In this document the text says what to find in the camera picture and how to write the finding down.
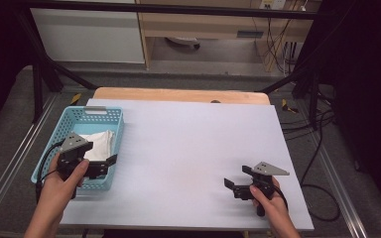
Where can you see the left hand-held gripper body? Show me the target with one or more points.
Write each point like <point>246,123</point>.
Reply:
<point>74,155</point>

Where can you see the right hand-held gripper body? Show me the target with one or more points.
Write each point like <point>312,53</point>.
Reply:
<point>261,180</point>

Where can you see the white cloth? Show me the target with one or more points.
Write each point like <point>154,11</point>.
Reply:
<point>101,145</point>

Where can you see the light blue plastic basket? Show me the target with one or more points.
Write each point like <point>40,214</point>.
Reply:
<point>63,145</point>

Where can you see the person's right hand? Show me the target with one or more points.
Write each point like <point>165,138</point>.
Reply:
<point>273,206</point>

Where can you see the person's left hand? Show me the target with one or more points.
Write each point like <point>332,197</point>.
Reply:
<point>56,195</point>

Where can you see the yellow clamp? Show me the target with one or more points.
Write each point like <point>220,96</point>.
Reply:
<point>76,98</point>
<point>288,106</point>

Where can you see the white table board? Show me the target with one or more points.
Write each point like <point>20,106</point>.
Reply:
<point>185,148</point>

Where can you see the black metal stand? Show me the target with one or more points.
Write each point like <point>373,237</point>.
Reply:
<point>43,76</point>
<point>306,82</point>

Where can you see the wooden table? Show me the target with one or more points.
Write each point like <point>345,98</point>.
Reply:
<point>178,94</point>

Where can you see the white cabinet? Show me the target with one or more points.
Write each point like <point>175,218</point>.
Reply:
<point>89,36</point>

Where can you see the office chair base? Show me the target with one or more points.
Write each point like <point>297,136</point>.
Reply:
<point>183,42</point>

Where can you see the light wooden desk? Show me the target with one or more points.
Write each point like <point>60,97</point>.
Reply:
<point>211,24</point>

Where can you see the white power strip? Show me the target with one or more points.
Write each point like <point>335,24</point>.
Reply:
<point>273,4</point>

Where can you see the aluminium floor rail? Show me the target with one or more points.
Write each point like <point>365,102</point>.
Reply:
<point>16,152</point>
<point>339,185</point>

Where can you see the black horizontal frame bar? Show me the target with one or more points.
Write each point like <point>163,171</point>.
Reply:
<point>165,9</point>

